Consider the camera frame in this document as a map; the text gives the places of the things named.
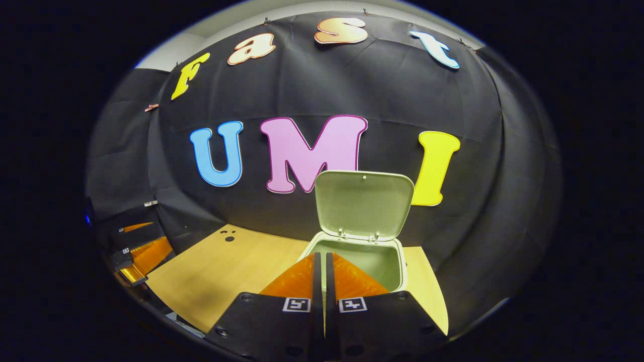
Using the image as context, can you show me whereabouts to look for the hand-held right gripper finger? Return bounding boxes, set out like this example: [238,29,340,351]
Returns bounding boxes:
[204,251,324,362]
[325,251,449,362]

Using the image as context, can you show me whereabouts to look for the pale green desktop garbage bin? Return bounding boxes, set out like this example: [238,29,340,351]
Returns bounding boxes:
[297,170,416,295]

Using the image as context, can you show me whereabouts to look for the wooden desktop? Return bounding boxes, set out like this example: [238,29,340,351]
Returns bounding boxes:
[145,224,449,336]

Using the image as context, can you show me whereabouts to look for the black backdrop cloth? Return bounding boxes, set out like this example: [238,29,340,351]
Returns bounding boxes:
[85,11,563,337]

